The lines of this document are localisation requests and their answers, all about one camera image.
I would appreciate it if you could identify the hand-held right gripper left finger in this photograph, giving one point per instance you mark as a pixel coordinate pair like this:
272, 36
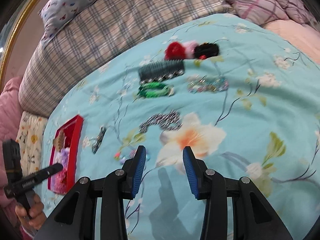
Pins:
138, 175

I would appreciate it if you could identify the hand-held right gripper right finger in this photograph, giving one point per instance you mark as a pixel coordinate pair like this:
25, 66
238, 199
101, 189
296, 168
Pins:
191, 175

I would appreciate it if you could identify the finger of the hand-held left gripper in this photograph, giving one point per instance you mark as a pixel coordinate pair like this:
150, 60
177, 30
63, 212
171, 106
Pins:
48, 172

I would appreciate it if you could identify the pink ruffled flower hair accessory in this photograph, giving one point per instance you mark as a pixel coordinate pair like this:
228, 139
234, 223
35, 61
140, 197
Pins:
60, 180

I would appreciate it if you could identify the pastel bead hair clip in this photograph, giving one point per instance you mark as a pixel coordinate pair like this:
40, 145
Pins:
122, 158

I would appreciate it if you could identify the purple ruffled flower hair accessory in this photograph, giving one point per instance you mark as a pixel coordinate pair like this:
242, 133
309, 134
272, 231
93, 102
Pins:
64, 155

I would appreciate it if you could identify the beige hair claw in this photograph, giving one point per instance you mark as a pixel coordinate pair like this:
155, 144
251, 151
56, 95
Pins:
59, 140

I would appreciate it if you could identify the pink shallow cardboard box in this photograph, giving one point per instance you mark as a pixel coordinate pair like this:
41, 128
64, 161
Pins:
78, 135

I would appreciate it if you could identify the person's left hand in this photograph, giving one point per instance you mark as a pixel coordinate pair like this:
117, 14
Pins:
35, 212

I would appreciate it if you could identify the panda print pillow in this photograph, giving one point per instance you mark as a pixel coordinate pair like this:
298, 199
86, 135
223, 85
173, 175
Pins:
30, 135

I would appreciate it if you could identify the pink padded quilt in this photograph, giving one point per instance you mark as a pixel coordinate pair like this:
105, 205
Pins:
10, 110

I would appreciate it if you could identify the small dark metal hair clip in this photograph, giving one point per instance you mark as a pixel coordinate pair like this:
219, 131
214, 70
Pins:
98, 140

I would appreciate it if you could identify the silver rhinestone hair clip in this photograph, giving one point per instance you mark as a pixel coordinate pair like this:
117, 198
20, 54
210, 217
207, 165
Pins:
162, 120

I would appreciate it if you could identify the green hair clip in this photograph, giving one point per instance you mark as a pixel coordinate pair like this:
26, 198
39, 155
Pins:
155, 90

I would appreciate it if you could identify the teal floral bed sheet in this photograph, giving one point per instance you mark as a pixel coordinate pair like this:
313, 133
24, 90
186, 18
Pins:
250, 105

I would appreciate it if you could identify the colourful rhinestone hair clip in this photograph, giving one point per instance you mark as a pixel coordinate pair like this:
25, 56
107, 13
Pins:
207, 85

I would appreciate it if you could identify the black rhinestone hair comb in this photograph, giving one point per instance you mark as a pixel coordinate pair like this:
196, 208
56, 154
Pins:
160, 70

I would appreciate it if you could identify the black scrunchie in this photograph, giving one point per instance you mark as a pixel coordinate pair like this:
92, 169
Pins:
207, 50

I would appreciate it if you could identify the red pink pom-pom hair clip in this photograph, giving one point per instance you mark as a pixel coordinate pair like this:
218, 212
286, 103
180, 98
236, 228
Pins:
173, 50

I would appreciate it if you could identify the plaid pillow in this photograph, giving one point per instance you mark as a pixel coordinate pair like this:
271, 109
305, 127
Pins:
112, 30

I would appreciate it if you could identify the pale pink sheet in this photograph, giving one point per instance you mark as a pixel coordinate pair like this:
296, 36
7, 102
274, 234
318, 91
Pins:
295, 35

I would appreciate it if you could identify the gold curved frame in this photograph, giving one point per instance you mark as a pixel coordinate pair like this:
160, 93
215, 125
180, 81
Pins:
12, 36

